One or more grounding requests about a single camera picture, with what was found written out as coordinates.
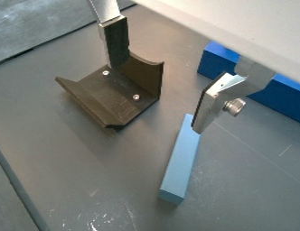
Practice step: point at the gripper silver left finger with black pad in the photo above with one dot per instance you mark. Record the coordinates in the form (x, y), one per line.
(112, 28)

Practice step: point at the black curved fixture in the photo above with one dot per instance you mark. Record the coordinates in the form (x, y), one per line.
(113, 95)

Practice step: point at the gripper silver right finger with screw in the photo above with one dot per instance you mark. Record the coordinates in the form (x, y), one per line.
(220, 96)

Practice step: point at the light blue rectangular block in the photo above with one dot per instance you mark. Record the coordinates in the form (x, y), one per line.
(180, 161)

